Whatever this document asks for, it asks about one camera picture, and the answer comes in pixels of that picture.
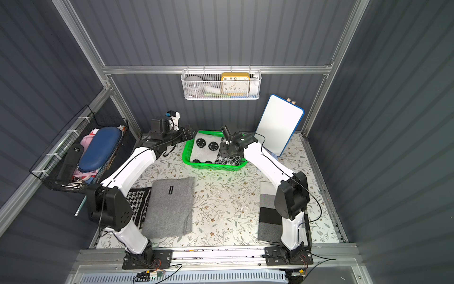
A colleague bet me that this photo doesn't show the smiley houndstooth knit scarf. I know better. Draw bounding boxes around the smiley houndstooth knit scarf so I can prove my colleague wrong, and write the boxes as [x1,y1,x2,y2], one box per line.
[189,131,243,166]

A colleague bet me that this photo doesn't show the plain grey scarf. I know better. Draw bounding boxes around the plain grey scarf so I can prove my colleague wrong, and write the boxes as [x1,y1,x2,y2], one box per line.
[142,177,195,239]

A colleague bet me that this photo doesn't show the grey black checkered scarf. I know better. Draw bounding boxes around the grey black checkered scarf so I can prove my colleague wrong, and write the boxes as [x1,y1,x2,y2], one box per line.
[257,182,283,244]

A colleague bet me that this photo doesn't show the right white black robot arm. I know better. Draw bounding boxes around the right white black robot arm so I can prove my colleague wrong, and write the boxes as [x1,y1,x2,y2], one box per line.
[221,125,310,254]

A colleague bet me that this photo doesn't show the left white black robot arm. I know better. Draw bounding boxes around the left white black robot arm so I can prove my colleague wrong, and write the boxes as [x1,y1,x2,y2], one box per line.
[86,111,195,258]

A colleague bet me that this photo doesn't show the green plastic basket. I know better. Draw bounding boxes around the green plastic basket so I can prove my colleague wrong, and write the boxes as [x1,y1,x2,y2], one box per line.
[182,130,247,171]

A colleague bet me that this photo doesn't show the black white houndstooth scarf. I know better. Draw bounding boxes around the black white houndstooth scarf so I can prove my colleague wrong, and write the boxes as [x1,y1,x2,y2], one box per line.
[127,188,151,230]

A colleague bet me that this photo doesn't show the pink items in basket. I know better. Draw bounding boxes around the pink items in basket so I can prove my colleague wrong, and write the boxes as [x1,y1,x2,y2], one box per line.
[72,129,99,183]

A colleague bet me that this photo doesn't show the white tape roll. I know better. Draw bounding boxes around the white tape roll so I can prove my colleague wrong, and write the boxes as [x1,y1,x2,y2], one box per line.
[183,76,204,97]

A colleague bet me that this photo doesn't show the yellow alarm clock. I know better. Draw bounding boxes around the yellow alarm clock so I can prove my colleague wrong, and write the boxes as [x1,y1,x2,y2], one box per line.
[221,72,251,97]

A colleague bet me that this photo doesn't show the white board blue frame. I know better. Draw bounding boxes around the white board blue frame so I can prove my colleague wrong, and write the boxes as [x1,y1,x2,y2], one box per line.
[255,95,305,157]

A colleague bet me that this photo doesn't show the white wire wall basket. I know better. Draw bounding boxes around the white wire wall basket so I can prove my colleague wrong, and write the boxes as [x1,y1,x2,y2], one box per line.
[181,69,262,101]

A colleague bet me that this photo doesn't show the black wire side basket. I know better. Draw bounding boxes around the black wire side basket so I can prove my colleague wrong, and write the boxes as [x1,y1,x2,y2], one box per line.
[30,107,129,194]

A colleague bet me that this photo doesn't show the black remote handle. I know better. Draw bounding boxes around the black remote handle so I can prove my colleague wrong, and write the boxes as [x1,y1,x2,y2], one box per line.
[56,143,84,183]

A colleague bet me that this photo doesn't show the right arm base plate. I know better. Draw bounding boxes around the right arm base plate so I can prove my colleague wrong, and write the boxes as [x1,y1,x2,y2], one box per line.
[262,246,314,266]

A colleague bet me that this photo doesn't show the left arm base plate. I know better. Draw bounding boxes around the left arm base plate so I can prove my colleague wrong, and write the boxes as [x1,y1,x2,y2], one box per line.
[122,250,173,270]

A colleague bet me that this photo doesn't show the small circuit board with wires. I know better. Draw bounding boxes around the small circuit board with wires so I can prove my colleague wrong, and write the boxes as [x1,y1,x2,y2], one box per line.
[133,270,166,282]

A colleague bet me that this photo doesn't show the aluminium front rail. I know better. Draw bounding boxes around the aluminium front rail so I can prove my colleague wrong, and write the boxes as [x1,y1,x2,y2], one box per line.
[72,243,364,273]

